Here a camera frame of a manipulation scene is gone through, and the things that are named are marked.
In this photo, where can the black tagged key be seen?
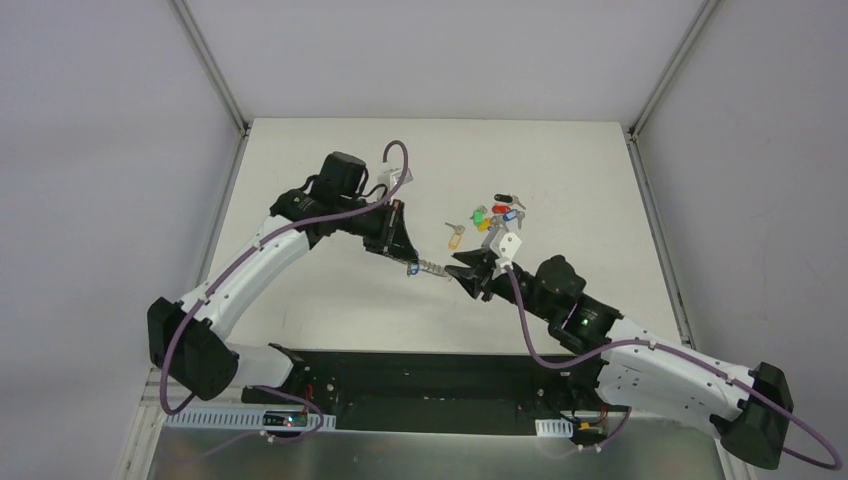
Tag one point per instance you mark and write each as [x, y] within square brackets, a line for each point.
[511, 200]

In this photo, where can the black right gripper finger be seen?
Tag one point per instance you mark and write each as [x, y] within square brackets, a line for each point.
[471, 282]
[480, 260]

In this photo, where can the white slotted bracket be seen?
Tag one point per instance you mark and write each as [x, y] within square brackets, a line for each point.
[554, 428]
[220, 418]

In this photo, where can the left aluminium frame post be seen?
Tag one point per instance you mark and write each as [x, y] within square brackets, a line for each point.
[201, 48]

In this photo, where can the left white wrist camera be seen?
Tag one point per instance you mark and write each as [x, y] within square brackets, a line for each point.
[391, 177]

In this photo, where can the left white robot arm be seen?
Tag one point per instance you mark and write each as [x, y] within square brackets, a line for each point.
[188, 338]

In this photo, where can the left white slotted bracket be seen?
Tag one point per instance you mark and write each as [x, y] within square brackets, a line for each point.
[220, 418]

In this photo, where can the green tagged key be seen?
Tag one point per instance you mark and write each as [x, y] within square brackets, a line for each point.
[478, 216]

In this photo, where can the yellow capped key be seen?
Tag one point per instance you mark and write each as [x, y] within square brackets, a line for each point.
[488, 224]

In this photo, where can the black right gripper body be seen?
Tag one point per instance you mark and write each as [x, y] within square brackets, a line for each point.
[490, 279]

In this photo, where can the right white slotted bracket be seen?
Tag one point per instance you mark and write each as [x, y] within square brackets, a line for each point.
[554, 428]

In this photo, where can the yellow tagged key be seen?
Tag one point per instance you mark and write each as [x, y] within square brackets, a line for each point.
[458, 231]

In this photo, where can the blue tagged key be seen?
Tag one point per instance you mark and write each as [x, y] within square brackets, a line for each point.
[514, 217]

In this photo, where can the right aluminium frame post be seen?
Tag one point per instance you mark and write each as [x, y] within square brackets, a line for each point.
[694, 30]

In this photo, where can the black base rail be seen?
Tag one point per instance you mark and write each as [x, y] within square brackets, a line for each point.
[450, 393]

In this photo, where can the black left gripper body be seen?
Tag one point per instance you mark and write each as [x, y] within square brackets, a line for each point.
[392, 229]

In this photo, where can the left green circuit board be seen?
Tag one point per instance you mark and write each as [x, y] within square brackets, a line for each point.
[286, 419]

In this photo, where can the aluminium frame post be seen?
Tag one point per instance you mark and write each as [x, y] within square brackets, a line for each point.
[694, 30]
[201, 48]

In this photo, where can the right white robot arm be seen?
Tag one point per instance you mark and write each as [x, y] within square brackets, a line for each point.
[636, 368]

